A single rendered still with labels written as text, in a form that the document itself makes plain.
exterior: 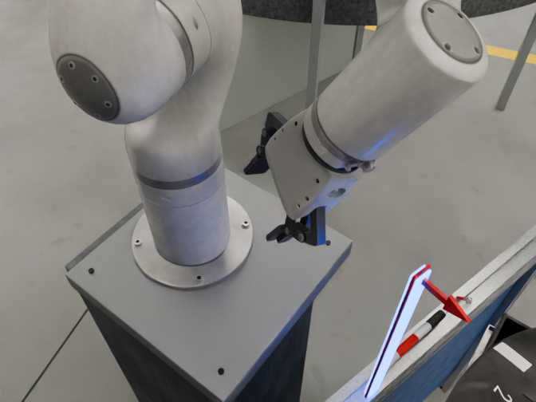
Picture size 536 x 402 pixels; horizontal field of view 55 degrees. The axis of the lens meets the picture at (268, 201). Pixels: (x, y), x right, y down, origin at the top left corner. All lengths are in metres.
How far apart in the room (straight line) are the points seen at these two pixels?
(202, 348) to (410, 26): 0.50
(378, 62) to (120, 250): 0.54
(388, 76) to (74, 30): 0.27
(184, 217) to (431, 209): 1.63
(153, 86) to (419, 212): 1.78
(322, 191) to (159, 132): 0.21
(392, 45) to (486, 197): 1.94
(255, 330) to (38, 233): 1.59
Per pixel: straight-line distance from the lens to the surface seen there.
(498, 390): 0.51
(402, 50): 0.41
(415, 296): 0.56
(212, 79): 0.62
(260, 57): 2.36
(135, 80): 0.48
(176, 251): 0.75
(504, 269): 1.00
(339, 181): 0.51
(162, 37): 0.49
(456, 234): 2.16
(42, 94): 2.89
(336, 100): 0.46
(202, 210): 0.69
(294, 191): 0.55
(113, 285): 0.80
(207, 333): 0.74
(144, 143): 0.62
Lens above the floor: 1.62
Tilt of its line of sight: 50 degrees down
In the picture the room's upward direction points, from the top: straight up
